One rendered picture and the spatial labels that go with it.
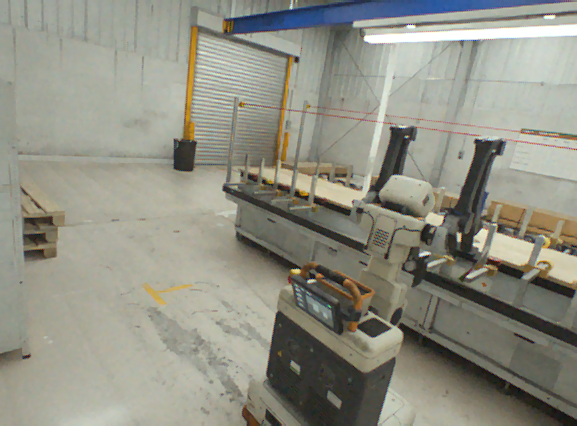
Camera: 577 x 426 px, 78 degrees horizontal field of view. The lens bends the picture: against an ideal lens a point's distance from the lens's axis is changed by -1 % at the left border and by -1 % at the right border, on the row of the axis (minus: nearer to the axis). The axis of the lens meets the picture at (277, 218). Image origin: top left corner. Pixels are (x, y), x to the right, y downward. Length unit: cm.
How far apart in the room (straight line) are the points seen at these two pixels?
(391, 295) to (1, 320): 208
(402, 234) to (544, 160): 822
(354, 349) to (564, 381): 176
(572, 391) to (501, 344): 43
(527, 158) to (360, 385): 867
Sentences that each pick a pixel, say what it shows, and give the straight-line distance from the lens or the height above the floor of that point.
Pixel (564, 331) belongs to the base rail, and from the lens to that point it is 258.
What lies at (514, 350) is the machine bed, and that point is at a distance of 298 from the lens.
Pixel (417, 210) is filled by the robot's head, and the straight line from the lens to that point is 170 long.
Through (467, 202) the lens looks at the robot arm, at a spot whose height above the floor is 134.
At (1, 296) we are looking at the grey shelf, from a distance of 247.
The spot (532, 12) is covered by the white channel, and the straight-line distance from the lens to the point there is 300.
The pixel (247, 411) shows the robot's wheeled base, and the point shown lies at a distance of 208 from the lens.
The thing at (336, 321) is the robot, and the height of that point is 86.
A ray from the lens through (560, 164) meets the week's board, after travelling 970.
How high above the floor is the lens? 158
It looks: 16 degrees down
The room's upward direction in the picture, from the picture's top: 9 degrees clockwise
